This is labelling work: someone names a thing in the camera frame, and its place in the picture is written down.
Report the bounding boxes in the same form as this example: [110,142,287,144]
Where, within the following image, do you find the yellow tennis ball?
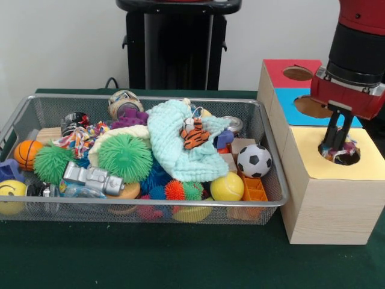
[210,171,245,202]

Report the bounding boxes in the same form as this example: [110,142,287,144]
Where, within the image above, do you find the large green spiky ball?
[98,133,154,184]

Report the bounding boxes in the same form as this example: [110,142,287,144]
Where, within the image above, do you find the yellow smiley ball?
[0,179,28,216]

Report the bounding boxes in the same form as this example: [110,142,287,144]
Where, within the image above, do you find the small wooden block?
[35,127,63,145]

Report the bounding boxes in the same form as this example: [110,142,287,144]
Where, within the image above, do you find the silver mesh bin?
[0,93,290,226]

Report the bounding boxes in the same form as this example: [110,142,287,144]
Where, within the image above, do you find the dark green tablecloth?
[362,117,385,139]
[0,87,385,289]

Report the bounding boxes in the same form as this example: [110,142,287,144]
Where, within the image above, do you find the black and red can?
[61,111,91,136]

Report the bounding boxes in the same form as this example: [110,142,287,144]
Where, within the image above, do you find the wooden box with three holes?
[256,58,385,245]

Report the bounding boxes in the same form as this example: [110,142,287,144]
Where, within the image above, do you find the mint green cloth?
[145,99,231,183]

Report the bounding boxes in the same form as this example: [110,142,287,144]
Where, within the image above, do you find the black and white soccer ball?
[236,144,273,179]

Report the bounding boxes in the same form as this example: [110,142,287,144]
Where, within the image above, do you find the silver robot toy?
[63,161,126,198]

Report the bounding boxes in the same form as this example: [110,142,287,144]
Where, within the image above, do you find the orange basketball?
[13,140,45,172]

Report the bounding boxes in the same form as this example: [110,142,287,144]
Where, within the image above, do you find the large polka dot cloth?
[318,134,360,165]

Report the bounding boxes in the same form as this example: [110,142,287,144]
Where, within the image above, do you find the small green spiky ball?
[32,143,76,185]

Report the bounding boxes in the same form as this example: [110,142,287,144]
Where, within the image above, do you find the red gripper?
[309,75,385,150]

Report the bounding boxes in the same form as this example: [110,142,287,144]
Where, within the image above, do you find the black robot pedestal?
[115,0,243,90]

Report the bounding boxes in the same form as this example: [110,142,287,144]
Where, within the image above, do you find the colourful patterned cloth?
[51,122,111,160]

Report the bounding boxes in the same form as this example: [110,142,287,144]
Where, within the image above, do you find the small tiger plush toy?
[179,117,211,151]

